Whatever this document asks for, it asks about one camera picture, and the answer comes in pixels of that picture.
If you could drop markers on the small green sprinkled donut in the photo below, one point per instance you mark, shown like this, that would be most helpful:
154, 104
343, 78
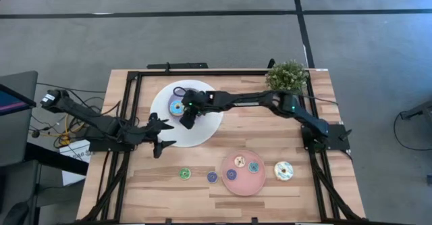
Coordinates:
181, 176

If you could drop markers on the small purple sprinkled donut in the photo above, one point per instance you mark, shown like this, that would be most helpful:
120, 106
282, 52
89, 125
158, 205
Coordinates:
209, 179
228, 177

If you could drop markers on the black power strip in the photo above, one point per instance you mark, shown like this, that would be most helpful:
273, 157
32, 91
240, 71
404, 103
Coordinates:
179, 66

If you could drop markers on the small white chocolate-drizzle donut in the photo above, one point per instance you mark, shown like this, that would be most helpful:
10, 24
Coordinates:
237, 164

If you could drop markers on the black aluminium table frame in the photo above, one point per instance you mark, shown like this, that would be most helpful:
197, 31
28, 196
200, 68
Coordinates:
219, 73

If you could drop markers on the large blue iced donut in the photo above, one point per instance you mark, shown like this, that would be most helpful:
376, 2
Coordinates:
173, 111

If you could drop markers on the black floor stand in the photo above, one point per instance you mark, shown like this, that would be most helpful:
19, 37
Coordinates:
418, 110

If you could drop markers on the small teal iced donut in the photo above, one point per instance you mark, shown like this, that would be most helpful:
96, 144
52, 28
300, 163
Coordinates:
250, 169

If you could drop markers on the black clamp bracket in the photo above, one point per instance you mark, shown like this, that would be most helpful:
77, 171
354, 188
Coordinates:
271, 63

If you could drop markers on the pink round plate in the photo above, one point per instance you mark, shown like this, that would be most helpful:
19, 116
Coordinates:
243, 184

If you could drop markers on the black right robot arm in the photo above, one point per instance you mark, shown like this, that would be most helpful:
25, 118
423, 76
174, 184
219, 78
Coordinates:
256, 98

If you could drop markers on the purple round plate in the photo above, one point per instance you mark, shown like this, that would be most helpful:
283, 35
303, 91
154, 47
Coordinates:
174, 98

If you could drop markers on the large white blue-drizzle donut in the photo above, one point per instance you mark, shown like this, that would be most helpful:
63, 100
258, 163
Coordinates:
278, 174

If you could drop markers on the white cardboard box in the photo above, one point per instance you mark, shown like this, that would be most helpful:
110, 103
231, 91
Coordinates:
76, 171

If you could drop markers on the green potted plant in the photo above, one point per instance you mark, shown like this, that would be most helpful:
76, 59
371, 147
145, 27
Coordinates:
287, 76

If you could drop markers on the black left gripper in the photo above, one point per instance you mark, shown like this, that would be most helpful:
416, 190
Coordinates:
143, 133

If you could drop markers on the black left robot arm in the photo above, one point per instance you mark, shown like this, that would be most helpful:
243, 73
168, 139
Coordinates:
84, 113

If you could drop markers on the monitor screen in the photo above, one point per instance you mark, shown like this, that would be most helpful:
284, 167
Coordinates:
10, 101

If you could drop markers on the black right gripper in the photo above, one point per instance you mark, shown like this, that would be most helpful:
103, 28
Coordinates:
199, 100

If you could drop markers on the white round plate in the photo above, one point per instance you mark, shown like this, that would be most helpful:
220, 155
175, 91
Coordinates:
202, 133

